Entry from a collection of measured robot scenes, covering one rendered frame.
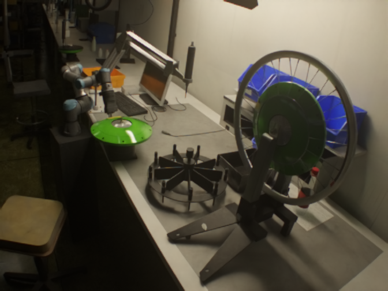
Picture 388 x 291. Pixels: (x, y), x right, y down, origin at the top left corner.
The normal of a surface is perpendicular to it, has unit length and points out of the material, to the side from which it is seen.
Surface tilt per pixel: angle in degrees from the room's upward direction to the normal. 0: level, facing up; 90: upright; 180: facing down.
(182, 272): 0
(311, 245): 0
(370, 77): 90
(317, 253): 0
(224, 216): 18
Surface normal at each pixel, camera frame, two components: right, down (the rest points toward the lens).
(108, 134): 0.00, -0.70
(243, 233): -0.14, -0.80
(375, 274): 0.13, -0.89
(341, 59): -0.87, 0.11
